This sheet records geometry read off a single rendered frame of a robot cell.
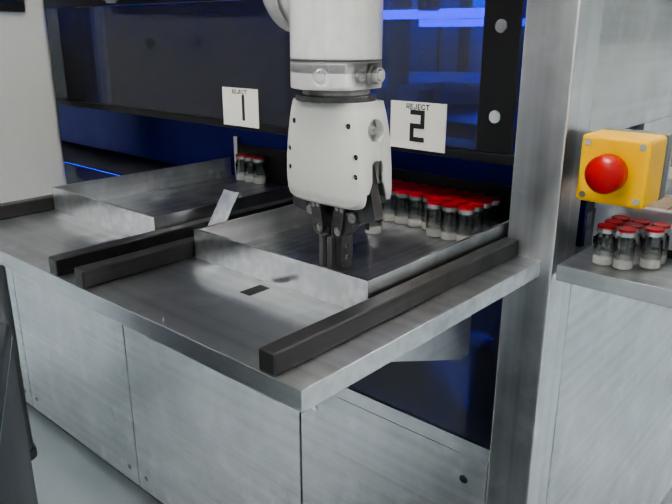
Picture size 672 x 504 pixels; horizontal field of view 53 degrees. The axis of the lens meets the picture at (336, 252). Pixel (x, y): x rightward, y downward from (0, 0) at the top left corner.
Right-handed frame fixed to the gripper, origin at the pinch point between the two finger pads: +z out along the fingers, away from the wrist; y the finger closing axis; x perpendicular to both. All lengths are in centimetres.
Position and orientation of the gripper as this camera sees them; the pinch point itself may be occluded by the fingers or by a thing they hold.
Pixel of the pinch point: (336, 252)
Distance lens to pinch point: 67.4
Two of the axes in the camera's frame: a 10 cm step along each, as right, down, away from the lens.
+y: -7.5, -2.0, 6.3
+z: 0.0, 9.5, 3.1
